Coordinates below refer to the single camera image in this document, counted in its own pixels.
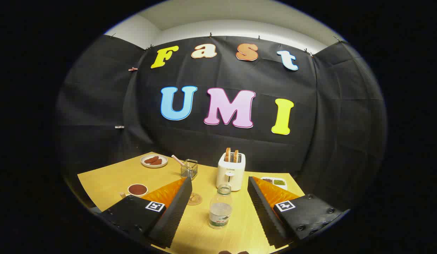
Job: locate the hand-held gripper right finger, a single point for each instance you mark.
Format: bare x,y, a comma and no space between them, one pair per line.
264,215

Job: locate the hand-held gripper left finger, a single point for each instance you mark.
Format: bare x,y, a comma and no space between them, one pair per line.
176,215

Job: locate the round wooden coaster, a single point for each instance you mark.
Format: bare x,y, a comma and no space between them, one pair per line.
195,200

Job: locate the clear plastic juice bottle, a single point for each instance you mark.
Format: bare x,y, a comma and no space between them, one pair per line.
220,211

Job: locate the wooden table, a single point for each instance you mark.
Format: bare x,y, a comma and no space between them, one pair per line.
239,225

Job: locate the white divided dish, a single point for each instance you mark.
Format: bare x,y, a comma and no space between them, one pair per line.
274,181

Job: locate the white toaster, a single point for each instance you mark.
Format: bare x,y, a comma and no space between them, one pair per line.
229,178

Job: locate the pink striped straw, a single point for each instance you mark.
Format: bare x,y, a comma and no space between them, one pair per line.
177,159

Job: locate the brown sausage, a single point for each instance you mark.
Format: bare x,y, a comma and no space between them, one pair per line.
151,159
157,162

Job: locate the white round plate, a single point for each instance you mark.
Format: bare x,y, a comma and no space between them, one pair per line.
148,165

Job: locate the toast slice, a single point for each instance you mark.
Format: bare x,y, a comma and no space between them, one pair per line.
228,154
235,156

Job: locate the black backdrop cloth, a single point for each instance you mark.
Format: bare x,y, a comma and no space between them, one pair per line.
222,144

